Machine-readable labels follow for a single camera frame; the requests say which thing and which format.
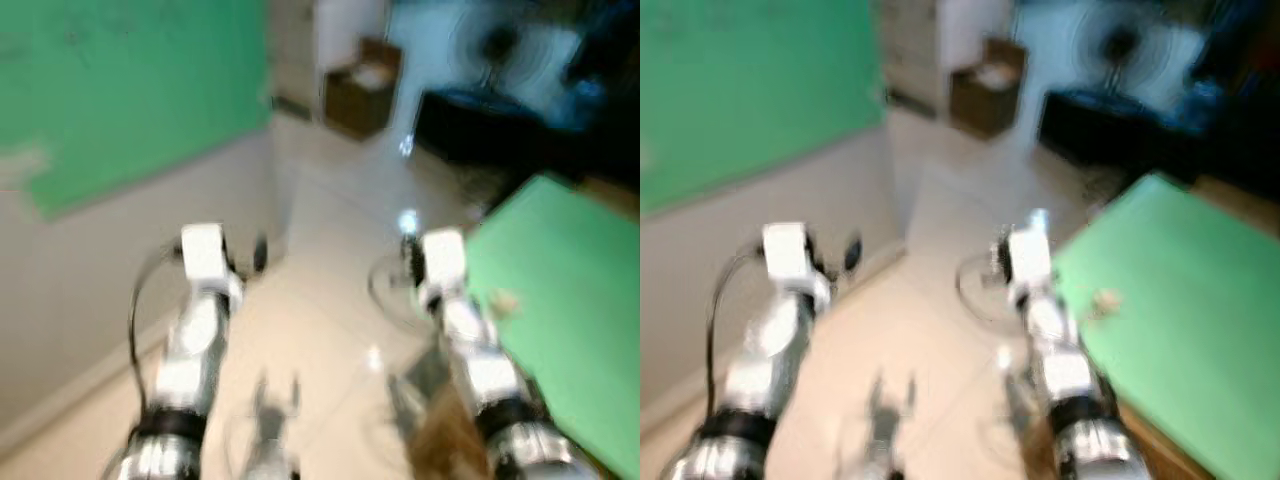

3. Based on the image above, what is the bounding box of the black low cabinet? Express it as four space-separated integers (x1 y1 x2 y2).
1038 88 1223 169
414 88 603 169

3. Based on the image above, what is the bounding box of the brown cardboard box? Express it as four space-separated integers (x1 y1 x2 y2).
948 38 1028 139
322 38 404 141

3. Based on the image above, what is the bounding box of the green table cover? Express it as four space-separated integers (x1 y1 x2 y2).
464 174 641 480
1052 172 1280 480

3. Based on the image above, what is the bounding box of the wooden table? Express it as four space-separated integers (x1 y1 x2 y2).
1020 174 1280 480
400 176 641 480

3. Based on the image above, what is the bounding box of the standing electric fan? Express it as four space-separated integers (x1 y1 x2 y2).
1074 4 1185 97
448 4 563 97

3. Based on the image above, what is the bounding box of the white cabinet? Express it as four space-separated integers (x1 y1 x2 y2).
884 0 1017 97
268 0 393 101

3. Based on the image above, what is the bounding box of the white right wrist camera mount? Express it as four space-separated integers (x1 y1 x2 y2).
418 228 469 305
1004 226 1055 303

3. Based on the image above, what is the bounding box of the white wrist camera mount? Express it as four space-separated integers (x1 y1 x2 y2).
180 223 247 301
1004 226 1055 303
762 222 833 301
418 228 469 305

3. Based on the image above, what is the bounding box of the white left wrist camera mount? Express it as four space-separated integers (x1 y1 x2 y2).
180 223 247 301
762 222 833 301

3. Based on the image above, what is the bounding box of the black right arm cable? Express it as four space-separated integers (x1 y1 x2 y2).
954 250 1017 323
367 252 433 323

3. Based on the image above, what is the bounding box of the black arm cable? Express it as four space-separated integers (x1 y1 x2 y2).
367 252 433 323
127 244 187 401
705 244 769 401
954 250 1017 323

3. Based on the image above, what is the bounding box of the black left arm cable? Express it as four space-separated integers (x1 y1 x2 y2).
705 244 769 401
127 244 187 401

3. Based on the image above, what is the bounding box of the green wall sheet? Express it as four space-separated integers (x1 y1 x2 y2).
0 0 273 221
640 0 887 215

